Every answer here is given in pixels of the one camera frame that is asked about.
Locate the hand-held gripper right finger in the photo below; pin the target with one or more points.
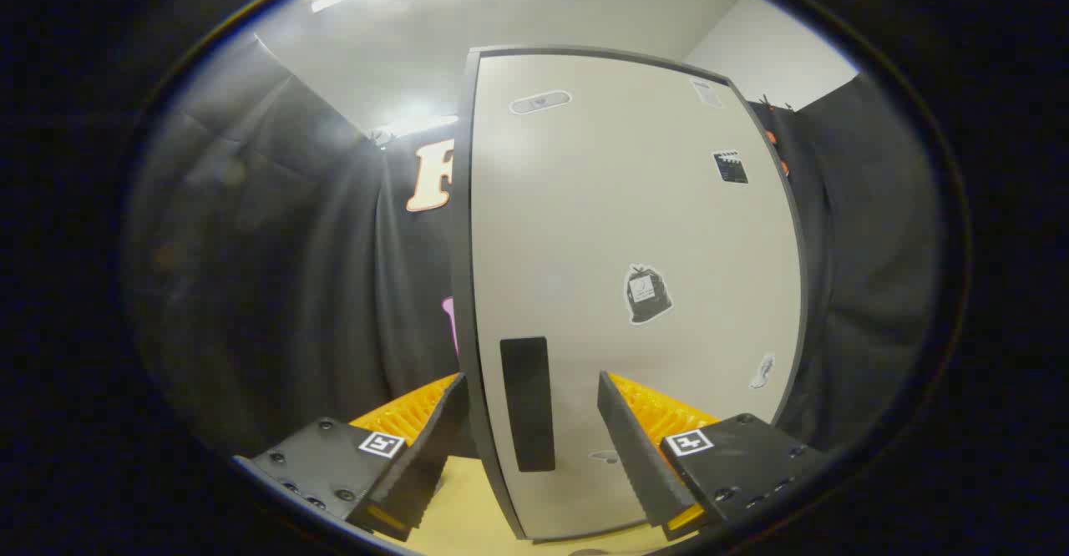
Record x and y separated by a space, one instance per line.
635 456

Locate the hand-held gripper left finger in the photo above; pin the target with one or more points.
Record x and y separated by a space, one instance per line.
434 447

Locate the black backdrop cloth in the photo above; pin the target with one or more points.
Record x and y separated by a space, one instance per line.
292 247

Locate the grey shoe cabinet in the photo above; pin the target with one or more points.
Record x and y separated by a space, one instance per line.
463 289

